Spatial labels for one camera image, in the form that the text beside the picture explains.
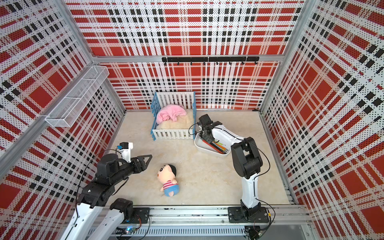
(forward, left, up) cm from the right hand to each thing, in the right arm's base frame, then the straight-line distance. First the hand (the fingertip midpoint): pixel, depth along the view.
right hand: (215, 133), depth 96 cm
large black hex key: (-6, -1, -7) cm, 10 cm away
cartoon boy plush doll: (-28, +28, 0) cm, 39 cm away
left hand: (-23, +34, +12) cm, 43 cm away
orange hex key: (-5, -3, -8) cm, 10 cm away
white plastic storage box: (-22, -1, +27) cm, 35 cm away
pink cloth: (+12, +30, +8) cm, 33 cm away
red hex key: (-6, +2, -7) cm, 9 cm away
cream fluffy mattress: (+9, +20, +1) cm, 22 cm away
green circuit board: (-51, +43, -6) cm, 67 cm away
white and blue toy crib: (+26, +19, +7) cm, 33 cm away
